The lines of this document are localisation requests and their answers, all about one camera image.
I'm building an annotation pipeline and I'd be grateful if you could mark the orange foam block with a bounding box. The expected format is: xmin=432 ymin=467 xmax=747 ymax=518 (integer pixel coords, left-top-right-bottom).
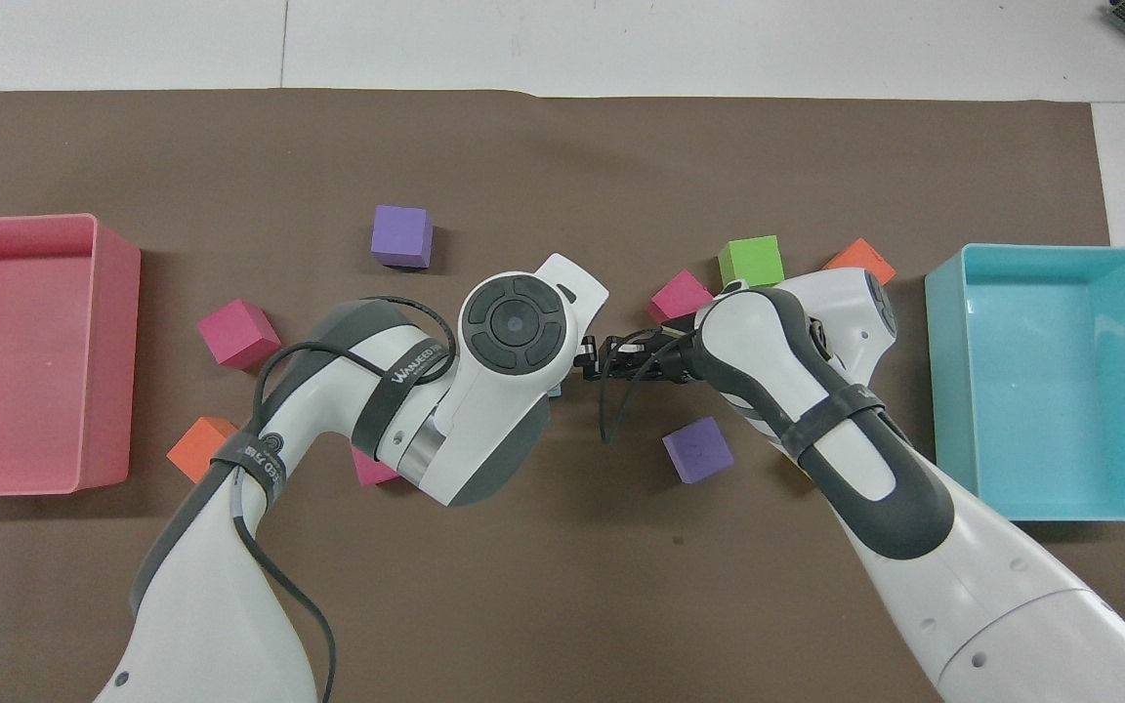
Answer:
xmin=822 ymin=237 xmax=898 ymax=287
xmin=166 ymin=416 xmax=240 ymax=485

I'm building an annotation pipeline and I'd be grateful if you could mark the purple foam block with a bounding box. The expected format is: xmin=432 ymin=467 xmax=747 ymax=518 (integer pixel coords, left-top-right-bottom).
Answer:
xmin=370 ymin=204 xmax=435 ymax=270
xmin=661 ymin=416 xmax=735 ymax=486

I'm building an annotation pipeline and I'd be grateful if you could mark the green foam block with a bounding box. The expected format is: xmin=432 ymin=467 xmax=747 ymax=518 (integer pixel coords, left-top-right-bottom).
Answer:
xmin=717 ymin=234 xmax=785 ymax=291

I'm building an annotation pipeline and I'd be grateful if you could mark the cyan plastic bin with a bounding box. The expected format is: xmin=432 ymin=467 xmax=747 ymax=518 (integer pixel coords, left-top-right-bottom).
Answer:
xmin=924 ymin=243 xmax=1125 ymax=522

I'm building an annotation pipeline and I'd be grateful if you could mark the black cable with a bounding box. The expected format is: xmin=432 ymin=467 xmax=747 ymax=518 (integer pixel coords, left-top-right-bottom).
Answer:
xmin=599 ymin=330 xmax=702 ymax=446
xmin=230 ymin=296 xmax=458 ymax=703

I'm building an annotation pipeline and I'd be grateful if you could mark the pink plastic bin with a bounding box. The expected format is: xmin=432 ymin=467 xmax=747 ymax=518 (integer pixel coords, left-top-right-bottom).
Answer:
xmin=0 ymin=213 xmax=143 ymax=500

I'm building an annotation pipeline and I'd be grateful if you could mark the magenta foam block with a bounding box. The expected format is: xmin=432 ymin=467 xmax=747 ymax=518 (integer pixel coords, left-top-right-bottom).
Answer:
xmin=646 ymin=269 xmax=716 ymax=326
xmin=352 ymin=446 xmax=400 ymax=487
xmin=196 ymin=298 xmax=283 ymax=371

